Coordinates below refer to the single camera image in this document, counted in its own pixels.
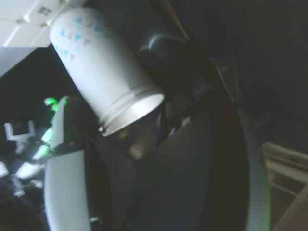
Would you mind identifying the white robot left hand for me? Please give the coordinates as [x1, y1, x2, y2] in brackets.
[43, 32, 272, 231]

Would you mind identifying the Rubik's cube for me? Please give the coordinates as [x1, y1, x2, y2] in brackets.
[0, 0, 88, 48]

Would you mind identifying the white paper cup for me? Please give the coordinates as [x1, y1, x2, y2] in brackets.
[49, 6, 166, 137]

